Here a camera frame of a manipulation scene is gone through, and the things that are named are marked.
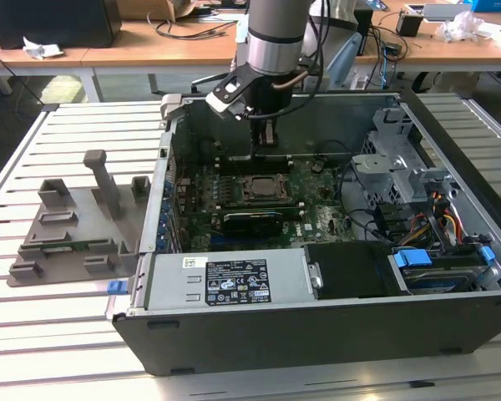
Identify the silver metal drive cage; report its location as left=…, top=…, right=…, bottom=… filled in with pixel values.
left=350, top=106, right=460, bottom=210

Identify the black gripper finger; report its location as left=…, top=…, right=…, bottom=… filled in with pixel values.
left=260, top=118, right=281, bottom=147
left=249, top=119, right=263, bottom=159

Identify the CPU socket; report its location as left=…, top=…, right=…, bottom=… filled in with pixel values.
left=238, top=171, right=293, bottom=206

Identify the grey parts rack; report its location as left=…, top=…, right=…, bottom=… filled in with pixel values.
left=8, top=149, right=151, bottom=289

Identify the black plastic shroud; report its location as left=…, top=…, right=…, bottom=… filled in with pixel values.
left=303, top=241, right=396, bottom=301

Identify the silver CPU with green edge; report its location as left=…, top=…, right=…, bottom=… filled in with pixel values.
left=251, top=176, right=283, bottom=198

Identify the green RAM stick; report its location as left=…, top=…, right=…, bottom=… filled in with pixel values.
left=41, top=241, right=89, bottom=253

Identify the crumpled white paper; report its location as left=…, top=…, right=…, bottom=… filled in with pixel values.
left=23, top=36, right=63, bottom=59

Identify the hard disk in blue carrier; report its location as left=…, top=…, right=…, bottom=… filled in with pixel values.
left=390, top=246, right=496, bottom=293

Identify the brown cardboard box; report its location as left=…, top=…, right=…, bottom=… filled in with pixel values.
left=120, top=0, right=180, bottom=22

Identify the grey power supply unit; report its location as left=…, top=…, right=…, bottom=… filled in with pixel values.
left=127, top=249, right=314, bottom=312

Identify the black open PC case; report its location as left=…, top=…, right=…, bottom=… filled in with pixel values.
left=104, top=89, right=501, bottom=377

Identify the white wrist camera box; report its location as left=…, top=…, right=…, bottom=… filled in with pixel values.
left=205, top=73, right=251, bottom=122

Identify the metal socket cover frame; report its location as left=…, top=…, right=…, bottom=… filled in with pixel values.
left=240, top=173, right=292, bottom=205

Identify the coloured power wire bundle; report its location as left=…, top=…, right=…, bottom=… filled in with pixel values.
left=402, top=190, right=464, bottom=247

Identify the green motherboard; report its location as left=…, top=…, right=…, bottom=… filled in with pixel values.
left=173, top=156, right=360, bottom=254

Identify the small black open box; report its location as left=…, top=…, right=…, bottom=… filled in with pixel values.
left=395, top=11, right=423, bottom=38

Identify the large black box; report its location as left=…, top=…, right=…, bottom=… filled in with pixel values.
left=0, top=0, right=122, bottom=49

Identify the clear plastic wrap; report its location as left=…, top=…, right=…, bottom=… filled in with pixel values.
left=436, top=11, right=501, bottom=43

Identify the wooden desk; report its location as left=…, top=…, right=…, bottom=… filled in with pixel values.
left=0, top=8, right=501, bottom=104

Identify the black RAM stick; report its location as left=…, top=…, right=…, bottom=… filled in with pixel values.
left=216, top=198, right=305, bottom=215

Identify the grey flat device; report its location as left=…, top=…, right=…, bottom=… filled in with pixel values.
left=423, top=3, right=473, bottom=22

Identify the silver metal latch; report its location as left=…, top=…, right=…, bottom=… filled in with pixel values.
left=308, top=261, right=325, bottom=290

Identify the black graphics card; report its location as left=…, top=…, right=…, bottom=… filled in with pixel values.
left=221, top=210, right=284, bottom=240

